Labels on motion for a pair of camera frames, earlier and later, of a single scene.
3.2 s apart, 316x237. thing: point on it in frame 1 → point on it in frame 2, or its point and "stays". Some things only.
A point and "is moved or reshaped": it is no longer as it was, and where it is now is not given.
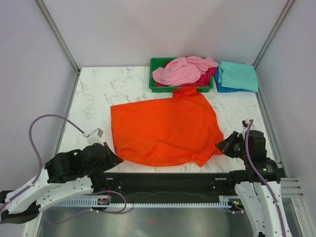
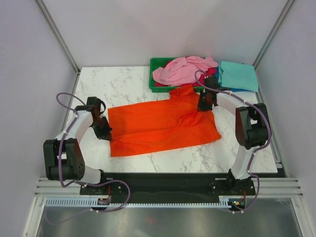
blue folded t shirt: x=221 y=89 stays
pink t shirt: x=183 y=70 stays
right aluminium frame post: x=285 y=10 stays
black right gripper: x=225 y=145 → x=201 y=107
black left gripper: x=112 y=160 → x=105 y=134
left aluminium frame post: x=42 y=6 stays
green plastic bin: x=154 y=63 stays
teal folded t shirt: x=238 y=75 stays
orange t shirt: x=167 y=132 is moved or reshaped
